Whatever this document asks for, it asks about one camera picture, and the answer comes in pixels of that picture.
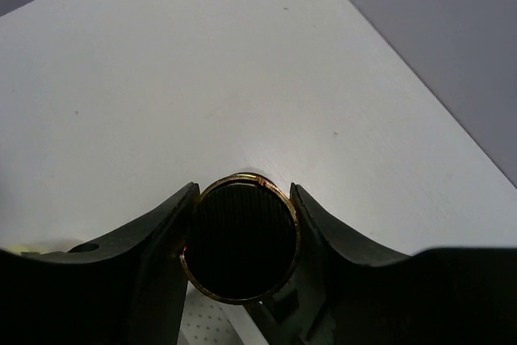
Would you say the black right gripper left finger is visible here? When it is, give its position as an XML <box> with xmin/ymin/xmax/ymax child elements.
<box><xmin>1</xmin><ymin>183</ymin><xmax>199</xmax><ymax>344</ymax></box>

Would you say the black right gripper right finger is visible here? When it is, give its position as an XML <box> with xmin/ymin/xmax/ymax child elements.
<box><xmin>289</xmin><ymin>183</ymin><xmax>517</xmax><ymax>345</ymax></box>

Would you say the tall dark sauce bottle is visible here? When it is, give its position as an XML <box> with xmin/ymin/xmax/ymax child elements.
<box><xmin>180</xmin><ymin>172</ymin><xmax>302</xmax><ymax>305</ymax></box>

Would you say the white metal organizer rack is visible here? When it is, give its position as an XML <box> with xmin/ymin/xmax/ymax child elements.
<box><xmin>177</xmin><ymin>284</ymin><xmax>268</xmax><ymax>345</ymax></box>

